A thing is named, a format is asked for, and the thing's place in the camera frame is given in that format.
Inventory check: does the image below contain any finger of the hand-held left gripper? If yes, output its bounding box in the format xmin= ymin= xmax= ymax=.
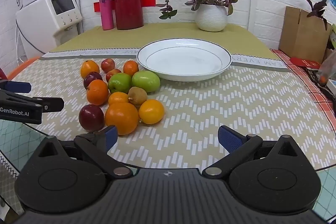
xmin=0 ymin=90 xmax=65 ymax=114
xmin=0 ymin=80 xmax=32 ymax=94

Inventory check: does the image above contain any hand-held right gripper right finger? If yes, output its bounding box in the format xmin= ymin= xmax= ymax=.
xmin=202 ymin=125 xmax=307 ymax=179

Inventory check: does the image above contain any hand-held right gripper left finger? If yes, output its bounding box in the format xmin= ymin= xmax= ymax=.
xmin=33 ymin=125 xmax=133 ymax=179

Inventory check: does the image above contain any large orange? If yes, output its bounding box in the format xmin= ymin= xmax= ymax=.
xmin=105 ymin=102 xmax=139 ymax=136

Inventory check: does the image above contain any dark red plum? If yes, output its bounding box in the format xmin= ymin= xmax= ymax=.
xmin=79 ymin=104 xmax=105 ymax=132

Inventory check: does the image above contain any small orange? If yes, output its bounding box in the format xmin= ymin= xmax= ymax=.
xmin=108 ymin=92 xmax=130 ymax=106

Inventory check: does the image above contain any tangerine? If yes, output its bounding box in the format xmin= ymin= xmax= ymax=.
xmin=87 ymin=79 xmax=109 ymax=106
xmin=123 ymin=60 xmax=139 ymax=77

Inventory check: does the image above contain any yellow orange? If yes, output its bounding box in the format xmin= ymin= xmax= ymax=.
xmin=139 ymin=99 xmax=165 ymax=125

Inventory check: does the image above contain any brown kiwi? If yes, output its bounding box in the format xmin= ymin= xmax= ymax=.
xmin=128 ymin=86 xmax=148 ymax=106

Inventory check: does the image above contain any green apple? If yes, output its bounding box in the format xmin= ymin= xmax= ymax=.
xmin=132 ymin=70 xmax=161 ymax=93
xmin=108 ymin=72 xmax=133 ymax=94

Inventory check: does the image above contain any white plate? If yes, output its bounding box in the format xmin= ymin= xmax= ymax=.
xmin=136 ymin=39 xmax=232 ymax=82

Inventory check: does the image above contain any beige patterned tablecloth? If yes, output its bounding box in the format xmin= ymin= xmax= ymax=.
xmin=0 ymin=22 xmax=336 ymax=174

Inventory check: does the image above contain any dark red apple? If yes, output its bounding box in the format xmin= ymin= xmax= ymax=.
xmin=83 ymin=72 xmax=103 ymax=90

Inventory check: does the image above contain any orange with green stem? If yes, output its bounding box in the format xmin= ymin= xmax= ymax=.
xmin=80 ymin=60 xmax=100 ymax=79

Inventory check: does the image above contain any red yellow apple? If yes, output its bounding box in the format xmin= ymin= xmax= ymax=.
xmin=105 ymin=69 xmax=122 ymax=82

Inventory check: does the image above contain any white appliance with screen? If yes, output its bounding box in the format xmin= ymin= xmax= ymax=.
xmin=16 ymin=0 xmax=83 ymax=60

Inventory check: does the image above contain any red plaid cloth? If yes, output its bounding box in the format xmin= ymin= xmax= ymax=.
xmin=270 ymin=49 xmax=336 ymax=119

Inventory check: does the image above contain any pink bottle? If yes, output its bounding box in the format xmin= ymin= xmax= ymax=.
xmin=99 ymin=0 xmax=114 ymax=31

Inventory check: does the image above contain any red envelope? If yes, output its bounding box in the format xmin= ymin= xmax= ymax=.
xmin=290 ymin=57 xmax=322 ymax=69

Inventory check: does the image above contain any clear plastic bag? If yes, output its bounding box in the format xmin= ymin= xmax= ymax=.
xmin=316 ymin=51 xmax=336 ymax=88

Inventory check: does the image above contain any trailing plant in white pot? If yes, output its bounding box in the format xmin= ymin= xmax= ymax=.
xmin=156 ymin=0 xmax=238 ymax=32

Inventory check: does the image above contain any cardboard box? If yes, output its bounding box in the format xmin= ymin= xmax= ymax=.
xmin=279 ymin=6 xmax=332 ymax=64

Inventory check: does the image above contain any green box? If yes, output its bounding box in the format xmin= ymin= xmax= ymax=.
xmin=329 ymin=25 xmax=336 ymax=49

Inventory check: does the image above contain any purple leafy plant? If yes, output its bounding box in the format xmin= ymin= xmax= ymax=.
xmin=301 ymin=0 xmax=329 ymax=30

